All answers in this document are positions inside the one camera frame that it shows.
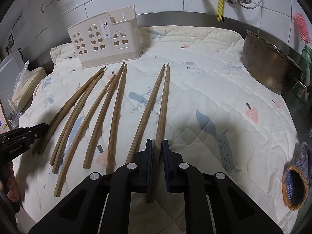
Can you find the green glass jar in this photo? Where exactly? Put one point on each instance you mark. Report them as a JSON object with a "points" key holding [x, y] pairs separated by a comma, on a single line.
{"points": [[305, 77]]}

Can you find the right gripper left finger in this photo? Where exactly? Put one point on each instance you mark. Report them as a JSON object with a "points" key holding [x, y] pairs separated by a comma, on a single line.
{"points": [[143, 160]]}

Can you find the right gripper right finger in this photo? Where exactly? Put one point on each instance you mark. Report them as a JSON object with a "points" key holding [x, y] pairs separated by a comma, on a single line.
{"points": [[171, 162]]}

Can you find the left hand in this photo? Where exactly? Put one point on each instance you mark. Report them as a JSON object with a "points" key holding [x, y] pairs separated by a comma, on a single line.
{"points": [[11, 183]]}

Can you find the pink brush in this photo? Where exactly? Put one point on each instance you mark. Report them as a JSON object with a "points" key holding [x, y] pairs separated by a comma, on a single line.
{"points": [[302, 26]]}

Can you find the beige plastic utensil holder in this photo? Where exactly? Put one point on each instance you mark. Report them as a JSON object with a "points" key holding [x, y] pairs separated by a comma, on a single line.
{"points": [[107, 38]]}

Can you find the long wooden chopstick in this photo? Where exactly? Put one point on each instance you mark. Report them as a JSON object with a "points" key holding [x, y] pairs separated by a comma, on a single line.
{"points": [[79, 135]]}

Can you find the cream quilted printed mat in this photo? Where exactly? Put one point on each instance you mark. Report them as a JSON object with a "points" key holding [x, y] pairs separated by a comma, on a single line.
{"points": [[219, 118]]}

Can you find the crocheted blue orange pouch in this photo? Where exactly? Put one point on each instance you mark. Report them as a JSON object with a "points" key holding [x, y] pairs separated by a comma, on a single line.
{"points": [[296, 180]]}

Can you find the stainless steel bowl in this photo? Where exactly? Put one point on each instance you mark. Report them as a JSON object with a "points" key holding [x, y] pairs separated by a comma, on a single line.
{"points": [[269, 65]]}

